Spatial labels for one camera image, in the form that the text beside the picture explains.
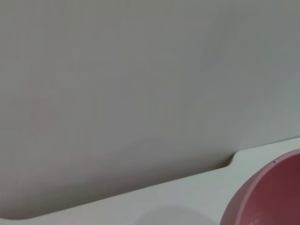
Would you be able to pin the pink plastic bowl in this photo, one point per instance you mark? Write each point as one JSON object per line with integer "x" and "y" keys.
{"x": 276, "y": 194}

